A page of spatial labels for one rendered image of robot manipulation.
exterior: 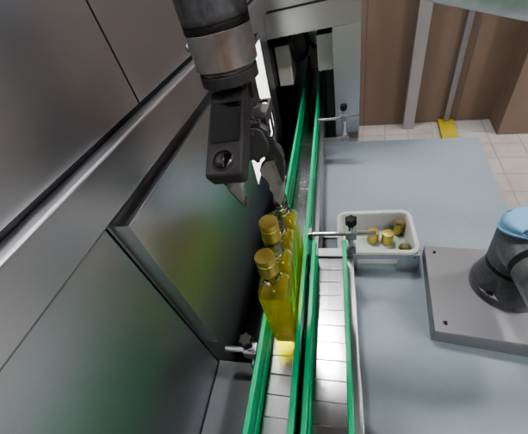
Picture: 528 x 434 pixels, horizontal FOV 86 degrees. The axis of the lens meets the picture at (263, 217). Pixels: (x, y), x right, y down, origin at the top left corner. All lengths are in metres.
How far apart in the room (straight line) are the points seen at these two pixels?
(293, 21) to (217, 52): 1.05
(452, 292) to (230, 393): 0.59
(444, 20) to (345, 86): 1.63
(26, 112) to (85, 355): 0.26
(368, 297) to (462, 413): 0.31
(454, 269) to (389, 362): 0.31
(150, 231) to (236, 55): 0.24
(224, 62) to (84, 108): 0.17
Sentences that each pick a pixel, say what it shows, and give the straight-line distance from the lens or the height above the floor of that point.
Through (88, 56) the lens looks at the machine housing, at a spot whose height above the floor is 1.48.
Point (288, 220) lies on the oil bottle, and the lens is 0.63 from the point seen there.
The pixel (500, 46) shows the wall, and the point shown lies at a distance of 3.14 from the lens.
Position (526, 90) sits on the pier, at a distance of 3.03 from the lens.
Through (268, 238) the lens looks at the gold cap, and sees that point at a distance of 0.50.
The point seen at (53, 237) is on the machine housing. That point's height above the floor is 1.38.
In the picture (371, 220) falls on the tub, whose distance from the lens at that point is 1.01.
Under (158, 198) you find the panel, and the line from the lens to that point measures 0.43.
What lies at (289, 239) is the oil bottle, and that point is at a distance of 0.59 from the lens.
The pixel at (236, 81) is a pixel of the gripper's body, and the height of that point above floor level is 1.42.
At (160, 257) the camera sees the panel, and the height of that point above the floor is 1.24.
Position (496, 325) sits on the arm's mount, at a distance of 0.87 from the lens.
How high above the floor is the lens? 1.53
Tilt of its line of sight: 43 degrees down
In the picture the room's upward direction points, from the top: 16 degrees counter-clockwise
